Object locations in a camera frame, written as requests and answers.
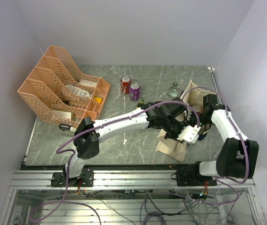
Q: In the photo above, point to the aluminium mounting rail frame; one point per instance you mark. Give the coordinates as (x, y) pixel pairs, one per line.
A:
(117, 179)

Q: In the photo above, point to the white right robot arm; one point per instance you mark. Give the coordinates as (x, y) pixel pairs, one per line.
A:
(238, 155)

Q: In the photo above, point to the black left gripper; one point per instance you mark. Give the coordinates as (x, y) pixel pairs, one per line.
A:
(175, 137)

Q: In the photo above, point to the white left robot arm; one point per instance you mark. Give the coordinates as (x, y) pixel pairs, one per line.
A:
(89, 134)

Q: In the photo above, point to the red cola can rear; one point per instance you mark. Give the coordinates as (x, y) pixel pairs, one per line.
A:
(125, 83)

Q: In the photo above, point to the black grey stapler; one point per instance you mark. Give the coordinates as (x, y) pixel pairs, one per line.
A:
(67, 128)

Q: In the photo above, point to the white box rear slot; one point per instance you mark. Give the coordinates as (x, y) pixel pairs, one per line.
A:
(87, 83)

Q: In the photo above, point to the white oval blister pack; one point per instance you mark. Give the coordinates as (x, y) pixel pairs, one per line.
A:
(78, 91)

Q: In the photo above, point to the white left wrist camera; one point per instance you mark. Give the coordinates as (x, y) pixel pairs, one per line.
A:
(189, 134)

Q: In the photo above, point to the white box front slot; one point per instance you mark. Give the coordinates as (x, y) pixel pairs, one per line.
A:
(64, 115)

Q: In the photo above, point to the clear Chang bottle rear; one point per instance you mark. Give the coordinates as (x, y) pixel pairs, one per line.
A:
(172, 92)

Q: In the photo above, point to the white box slot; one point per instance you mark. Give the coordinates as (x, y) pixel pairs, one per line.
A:
(87, 83)
(64, 115)

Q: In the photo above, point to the yellow sticky note block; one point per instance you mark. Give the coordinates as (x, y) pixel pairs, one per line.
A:
(99, 99)

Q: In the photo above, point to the purple Fanta can rear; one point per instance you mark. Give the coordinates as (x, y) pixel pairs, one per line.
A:
(134, 91)

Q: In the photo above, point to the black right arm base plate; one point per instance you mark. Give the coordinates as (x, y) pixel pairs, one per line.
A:
(192, 179)

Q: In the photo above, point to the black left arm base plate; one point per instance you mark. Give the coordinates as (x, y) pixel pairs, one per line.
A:
(86, 179)

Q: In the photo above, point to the pink plastic file organizer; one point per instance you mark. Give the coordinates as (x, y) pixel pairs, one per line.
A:
(44, 89)

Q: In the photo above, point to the green Perrier glass bottle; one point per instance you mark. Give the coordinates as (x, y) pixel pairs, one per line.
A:
(140, 103)

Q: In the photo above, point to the cream canvas tote bag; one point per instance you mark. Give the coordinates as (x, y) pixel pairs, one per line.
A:
(192, 95)

